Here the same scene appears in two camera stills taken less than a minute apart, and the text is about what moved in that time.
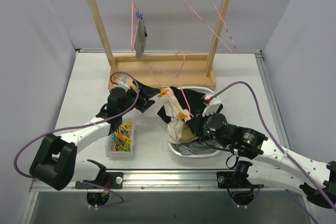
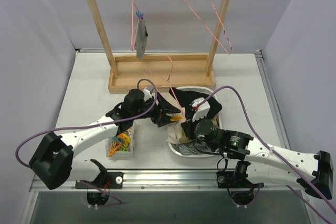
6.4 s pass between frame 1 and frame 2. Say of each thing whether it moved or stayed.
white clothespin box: stayed
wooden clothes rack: stayed
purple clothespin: stayed
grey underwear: stayed
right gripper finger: moved
